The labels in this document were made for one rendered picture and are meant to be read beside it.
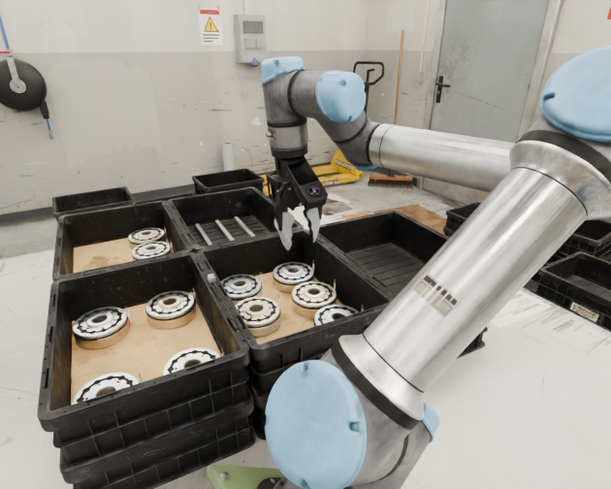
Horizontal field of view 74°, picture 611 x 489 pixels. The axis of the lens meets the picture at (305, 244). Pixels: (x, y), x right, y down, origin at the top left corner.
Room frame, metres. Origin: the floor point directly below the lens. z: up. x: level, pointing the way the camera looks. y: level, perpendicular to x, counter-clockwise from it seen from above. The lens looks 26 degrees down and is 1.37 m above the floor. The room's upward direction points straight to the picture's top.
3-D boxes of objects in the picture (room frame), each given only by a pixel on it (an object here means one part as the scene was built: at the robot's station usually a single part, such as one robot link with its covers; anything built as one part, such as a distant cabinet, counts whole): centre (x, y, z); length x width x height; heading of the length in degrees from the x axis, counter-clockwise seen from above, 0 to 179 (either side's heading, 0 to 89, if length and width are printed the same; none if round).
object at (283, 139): (0.77, 0.04, 1.22); 0.08 x 0.08 x 0.05
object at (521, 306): (1.04, -0.53, 0.70); 0.33 x 0.23 x 0.01; 31
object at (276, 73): (0.77, 0.04, 1.30); 0.09 x 0.08 x 0.11; 47
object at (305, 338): (0.75, 0.04, 0.92); 0.40 x 0.30 x 0.02; 27
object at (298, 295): (0.78, -0.02, 0.86); 0.10 x 0.10 x 0.01
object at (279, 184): (0.78, 0.03, 1.14); 0.09 x 0.08 x 0.12; 27
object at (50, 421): (0.61, 0.31, 0.92); 0.40 x 0.30 x 0.02; 27
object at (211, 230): (1.10, 0.22, 0.87); 0.40 x 0.30 x 0.11; 27
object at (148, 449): (0.61, 0.31, 0.76); 0.40 x 0.30 x 0.12; 27
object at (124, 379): (0.48, 0.32, 0.86); 0.10 x 0.10 x 0.01
